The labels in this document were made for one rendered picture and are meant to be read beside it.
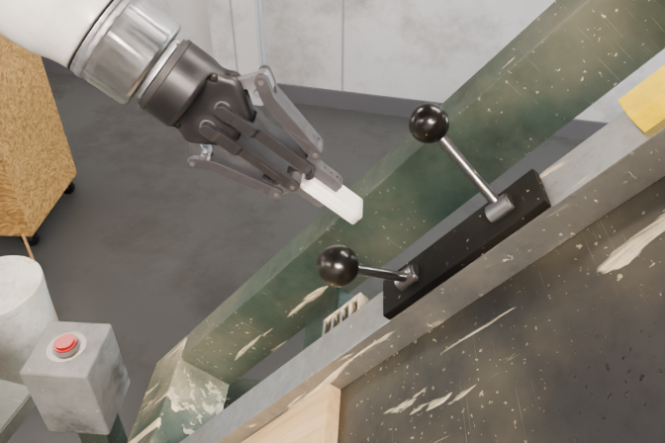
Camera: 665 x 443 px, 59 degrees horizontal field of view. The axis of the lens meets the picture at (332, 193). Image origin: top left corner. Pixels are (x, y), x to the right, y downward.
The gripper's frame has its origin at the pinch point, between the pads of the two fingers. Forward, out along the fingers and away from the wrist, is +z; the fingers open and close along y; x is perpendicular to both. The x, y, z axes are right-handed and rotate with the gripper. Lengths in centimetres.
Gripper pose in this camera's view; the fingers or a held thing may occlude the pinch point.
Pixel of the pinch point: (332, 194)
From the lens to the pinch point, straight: 58.9
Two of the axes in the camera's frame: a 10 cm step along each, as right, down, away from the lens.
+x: -0.7, 5.9, -8.0
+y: -6.4, 5.9, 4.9
